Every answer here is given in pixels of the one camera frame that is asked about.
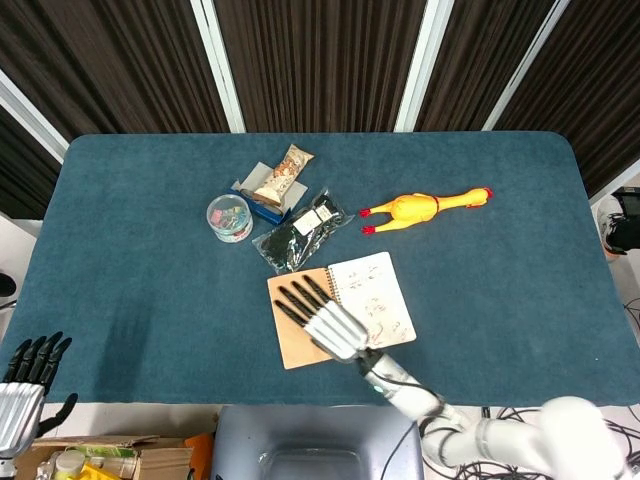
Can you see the dark brown pleated curtain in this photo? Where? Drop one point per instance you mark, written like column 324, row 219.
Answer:
column 320, row 65
column 100, row 65
column 475, row 60
column 600, row 100

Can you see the yellow rubber chicken toy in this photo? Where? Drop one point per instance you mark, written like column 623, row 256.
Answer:
column 410, row 210

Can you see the blue table cloth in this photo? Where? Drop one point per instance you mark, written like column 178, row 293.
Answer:
column 150, row 300

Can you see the clear jar of binder clips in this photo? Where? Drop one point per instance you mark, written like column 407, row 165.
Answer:
column 230, row 220

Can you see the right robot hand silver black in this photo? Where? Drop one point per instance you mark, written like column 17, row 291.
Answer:
column 335, row 330

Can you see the white partition post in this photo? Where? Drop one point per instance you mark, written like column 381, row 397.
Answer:
column 422, row 65
column 617, row 187
column 217, row 65
column 30, row 115
column 525, row 65

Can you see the beige printed snack packet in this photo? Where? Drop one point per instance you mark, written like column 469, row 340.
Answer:
column 280, row 180

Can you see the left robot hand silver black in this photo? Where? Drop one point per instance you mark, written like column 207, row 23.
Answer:
column 20, row 410

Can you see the pale green white bottle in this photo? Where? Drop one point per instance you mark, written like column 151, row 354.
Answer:
column 67, row 462

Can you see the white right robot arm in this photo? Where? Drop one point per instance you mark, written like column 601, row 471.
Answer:
column 410, row 395

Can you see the yellow plastic item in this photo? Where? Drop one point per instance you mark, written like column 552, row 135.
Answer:
column 97, row 472

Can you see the grey robot torso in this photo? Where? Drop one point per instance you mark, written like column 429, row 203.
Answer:
column 315, row 440

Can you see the black round object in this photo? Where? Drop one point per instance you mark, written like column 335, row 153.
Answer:
column 6, row 285

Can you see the plastic bag of black items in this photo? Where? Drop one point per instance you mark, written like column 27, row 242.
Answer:
column 290, row 245

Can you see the blue cardboard box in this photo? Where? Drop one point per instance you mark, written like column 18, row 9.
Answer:
column 267, row 214

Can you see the brown kraft spiral notebook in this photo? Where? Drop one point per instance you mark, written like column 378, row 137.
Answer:
column 295, row 347

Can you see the brown cardboard box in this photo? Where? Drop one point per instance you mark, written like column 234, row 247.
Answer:
column 150, row 457

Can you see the white and black sneaker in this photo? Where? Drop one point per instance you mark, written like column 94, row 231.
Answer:
column 617, row 225

